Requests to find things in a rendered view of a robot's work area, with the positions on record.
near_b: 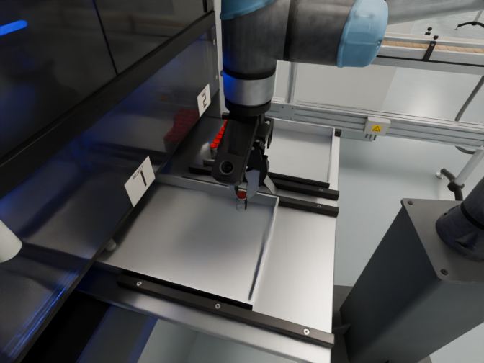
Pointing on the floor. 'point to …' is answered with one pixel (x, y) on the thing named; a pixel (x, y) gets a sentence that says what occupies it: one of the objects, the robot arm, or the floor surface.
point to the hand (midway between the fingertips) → (240, 194)
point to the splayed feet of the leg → (451, 184)
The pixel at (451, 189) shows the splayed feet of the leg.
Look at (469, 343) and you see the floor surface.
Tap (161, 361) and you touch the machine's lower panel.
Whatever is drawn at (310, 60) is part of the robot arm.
